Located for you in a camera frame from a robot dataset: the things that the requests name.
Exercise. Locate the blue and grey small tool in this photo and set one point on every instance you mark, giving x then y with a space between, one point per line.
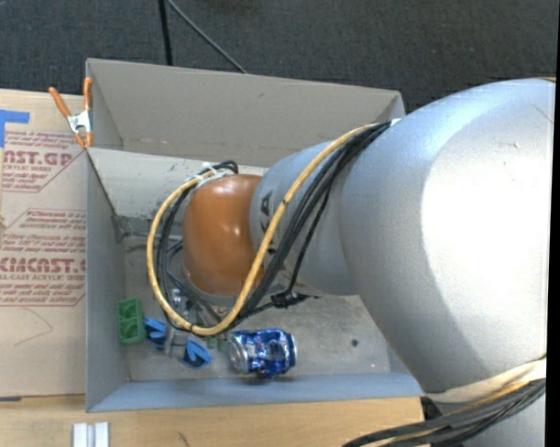
195 355

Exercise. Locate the green toy brick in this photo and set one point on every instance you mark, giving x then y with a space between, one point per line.
131 320

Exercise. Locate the crushed blue drink can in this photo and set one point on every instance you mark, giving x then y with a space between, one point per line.
264 352

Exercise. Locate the brown cardboard board red print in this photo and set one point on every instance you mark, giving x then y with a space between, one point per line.
37 338

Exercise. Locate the grey metal bin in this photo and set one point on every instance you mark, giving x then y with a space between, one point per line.
210 110

